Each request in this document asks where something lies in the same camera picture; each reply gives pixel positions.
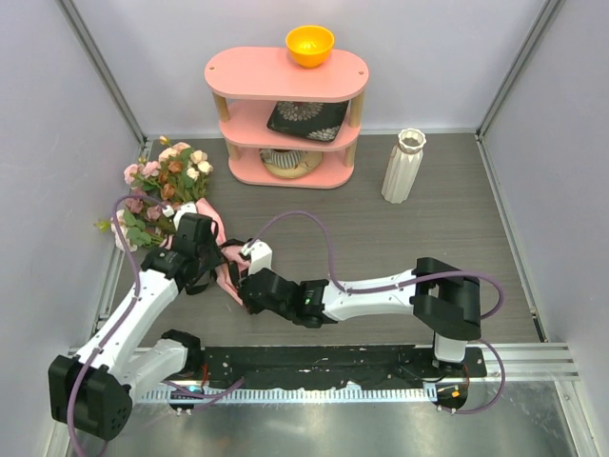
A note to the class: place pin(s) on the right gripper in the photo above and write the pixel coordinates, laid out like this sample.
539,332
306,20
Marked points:
252,307

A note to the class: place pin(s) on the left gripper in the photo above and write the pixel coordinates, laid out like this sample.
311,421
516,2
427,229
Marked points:
213,250

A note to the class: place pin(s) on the black ribbon with gold text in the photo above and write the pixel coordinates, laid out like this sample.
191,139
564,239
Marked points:
225,266

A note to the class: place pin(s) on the pink wrapping paper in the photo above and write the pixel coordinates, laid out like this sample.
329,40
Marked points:
205,208

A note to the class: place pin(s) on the mauve pink flower bunch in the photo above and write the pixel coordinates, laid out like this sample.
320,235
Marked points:
148,208

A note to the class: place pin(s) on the peach and orange flower bunch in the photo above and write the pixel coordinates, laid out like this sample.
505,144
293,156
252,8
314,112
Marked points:
178,175

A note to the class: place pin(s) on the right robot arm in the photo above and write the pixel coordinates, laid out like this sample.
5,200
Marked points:
437,294

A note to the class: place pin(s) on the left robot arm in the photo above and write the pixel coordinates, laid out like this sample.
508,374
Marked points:
94,390

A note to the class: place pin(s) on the white ribbed ceramic vase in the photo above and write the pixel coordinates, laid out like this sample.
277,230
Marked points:
403,166

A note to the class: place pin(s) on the pale pink flower stem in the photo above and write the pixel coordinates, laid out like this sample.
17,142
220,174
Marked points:
129,232

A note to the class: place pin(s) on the pink three-tier shelf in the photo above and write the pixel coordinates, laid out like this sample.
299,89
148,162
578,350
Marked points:
246,83

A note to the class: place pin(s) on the black floral square plate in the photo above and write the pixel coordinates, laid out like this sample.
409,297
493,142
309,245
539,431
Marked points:
315,121

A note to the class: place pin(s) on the orange plastic bowl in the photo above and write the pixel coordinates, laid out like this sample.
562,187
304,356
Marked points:
310,45

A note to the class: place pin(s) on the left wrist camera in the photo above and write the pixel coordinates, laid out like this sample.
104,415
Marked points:
171,217

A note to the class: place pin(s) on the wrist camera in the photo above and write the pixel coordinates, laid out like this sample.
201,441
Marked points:
171,217
258,254

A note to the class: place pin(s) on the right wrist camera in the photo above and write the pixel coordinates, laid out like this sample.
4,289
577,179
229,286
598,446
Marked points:
258,254

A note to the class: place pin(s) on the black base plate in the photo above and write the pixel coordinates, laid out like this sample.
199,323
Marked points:
325,367

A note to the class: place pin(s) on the aluminium rail frame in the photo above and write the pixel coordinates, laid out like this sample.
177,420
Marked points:
537,362

